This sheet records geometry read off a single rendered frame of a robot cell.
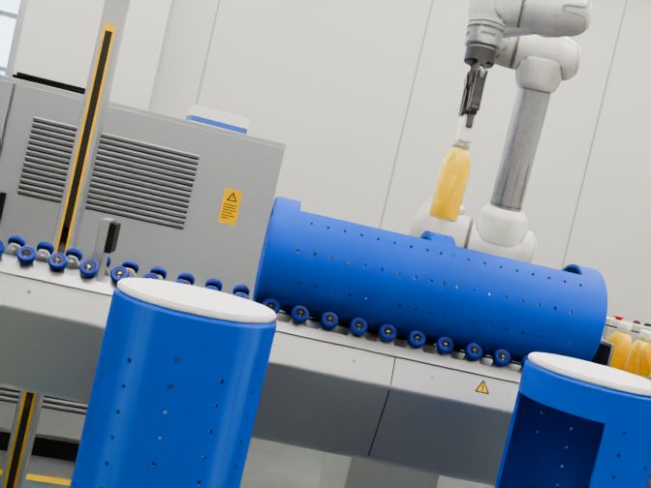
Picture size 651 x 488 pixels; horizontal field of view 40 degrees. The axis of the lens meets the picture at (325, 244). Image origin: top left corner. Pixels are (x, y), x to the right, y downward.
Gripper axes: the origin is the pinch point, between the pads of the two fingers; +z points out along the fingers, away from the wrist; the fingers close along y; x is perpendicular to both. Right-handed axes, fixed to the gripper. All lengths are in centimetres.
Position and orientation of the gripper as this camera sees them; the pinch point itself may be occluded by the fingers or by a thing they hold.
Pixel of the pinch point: (464, 130)
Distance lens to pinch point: 222.5
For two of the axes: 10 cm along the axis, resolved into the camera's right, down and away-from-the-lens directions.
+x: 9.7, 2.1, 0.8
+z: -2.1, 9.8, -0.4
